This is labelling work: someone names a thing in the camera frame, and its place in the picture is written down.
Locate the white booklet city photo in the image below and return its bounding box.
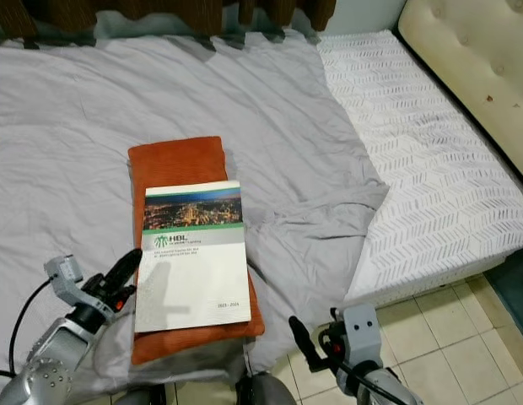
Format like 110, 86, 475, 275
134, 180, 252, 334

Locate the orange pillow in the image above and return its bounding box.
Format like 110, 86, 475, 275
127, 135, 267, 366

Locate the dark grey robot right leg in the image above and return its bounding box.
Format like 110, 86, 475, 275
235, 371, 297, 405

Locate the grey bed sheet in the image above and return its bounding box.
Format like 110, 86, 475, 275
0, 32, 390, 378

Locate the white patterned mattress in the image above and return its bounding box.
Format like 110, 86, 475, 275
318, 29, 523, 310

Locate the brown curtain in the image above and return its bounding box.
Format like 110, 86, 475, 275
0, 0, 337, 41

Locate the cream tufted headboard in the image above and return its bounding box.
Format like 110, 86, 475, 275
397, 0, 523, 184

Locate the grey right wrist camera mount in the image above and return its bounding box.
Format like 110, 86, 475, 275
341, 303, 386, 370

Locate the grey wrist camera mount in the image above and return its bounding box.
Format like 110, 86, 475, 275
341, 303, 386, 370
43, 254, 88, 306

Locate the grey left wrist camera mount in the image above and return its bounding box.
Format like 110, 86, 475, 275
43, 254, 88, 306

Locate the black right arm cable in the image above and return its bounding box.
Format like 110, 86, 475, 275
346, 360, 403, 405

